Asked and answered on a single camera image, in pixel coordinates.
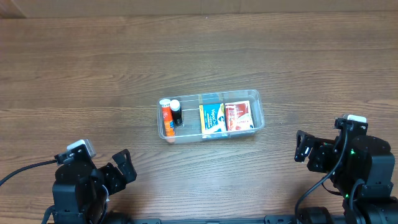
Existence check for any orange tube white cap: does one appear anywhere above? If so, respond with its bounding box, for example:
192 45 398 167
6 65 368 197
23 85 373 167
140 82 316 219
159 99 175 137

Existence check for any red medicine box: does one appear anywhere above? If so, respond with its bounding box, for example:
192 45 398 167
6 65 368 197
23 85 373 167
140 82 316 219
224 100 254 131

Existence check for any black bottle white cap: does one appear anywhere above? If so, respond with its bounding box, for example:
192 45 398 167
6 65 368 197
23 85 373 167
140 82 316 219
170 100 183 126

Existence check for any blue yellow VapoDrops box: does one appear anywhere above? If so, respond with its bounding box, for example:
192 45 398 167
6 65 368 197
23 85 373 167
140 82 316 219
199 103 227 134

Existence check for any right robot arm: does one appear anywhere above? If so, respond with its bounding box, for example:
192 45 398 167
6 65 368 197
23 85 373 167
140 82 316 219
294 114 397 224

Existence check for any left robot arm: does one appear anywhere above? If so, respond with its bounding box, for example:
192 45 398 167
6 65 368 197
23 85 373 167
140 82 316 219
52 147 137 223

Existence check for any clear plastic container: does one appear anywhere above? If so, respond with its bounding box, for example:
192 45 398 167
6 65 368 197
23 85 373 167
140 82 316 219
157 90 265 144

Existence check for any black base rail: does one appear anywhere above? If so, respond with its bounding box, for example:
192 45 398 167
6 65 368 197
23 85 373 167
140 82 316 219
102 213 346 224

